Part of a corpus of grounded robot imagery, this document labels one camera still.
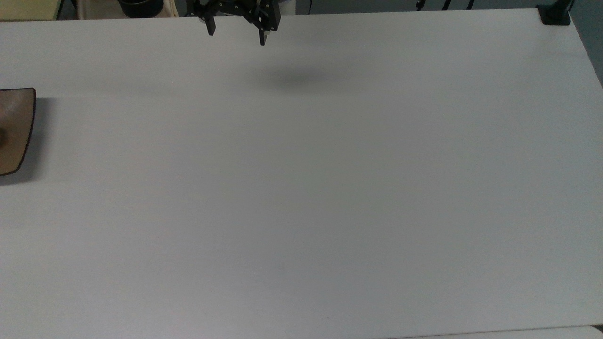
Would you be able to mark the brown square ceramic plate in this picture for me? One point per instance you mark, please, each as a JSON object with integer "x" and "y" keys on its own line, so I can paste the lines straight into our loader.
{"x": 19, "y": 127}

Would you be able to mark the yellowish board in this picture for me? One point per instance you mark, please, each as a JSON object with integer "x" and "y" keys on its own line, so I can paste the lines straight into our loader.
{"x": 28, "y": 9}

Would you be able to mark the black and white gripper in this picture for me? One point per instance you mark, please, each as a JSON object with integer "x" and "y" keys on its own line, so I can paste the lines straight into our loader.
{"x": 235, "y": 6}

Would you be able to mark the black stand legs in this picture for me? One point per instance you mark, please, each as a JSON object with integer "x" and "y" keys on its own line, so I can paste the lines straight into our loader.
{"x": 445, "y": 4}

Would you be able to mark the black round bin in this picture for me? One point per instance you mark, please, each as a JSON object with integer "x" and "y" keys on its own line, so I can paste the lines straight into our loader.
{"x": 140, "y": 8}

